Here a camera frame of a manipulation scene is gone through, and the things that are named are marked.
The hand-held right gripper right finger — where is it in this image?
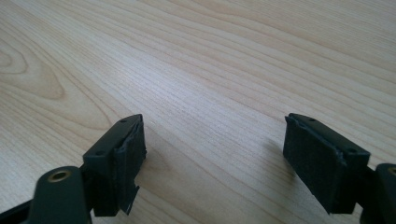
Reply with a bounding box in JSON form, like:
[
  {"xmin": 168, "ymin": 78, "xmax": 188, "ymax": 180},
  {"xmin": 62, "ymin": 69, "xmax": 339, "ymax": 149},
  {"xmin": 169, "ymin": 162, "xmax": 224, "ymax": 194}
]
[{"xmin": 282, "ymin": 112, "xmax": 372, "ymax": 216}]

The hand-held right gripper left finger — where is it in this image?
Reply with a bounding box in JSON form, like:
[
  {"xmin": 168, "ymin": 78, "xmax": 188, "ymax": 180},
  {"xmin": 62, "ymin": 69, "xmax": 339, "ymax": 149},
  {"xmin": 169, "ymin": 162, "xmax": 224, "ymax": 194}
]
[{"xmin": 82, "ymin": 113, "xmax": 148, "ymax": 217}]

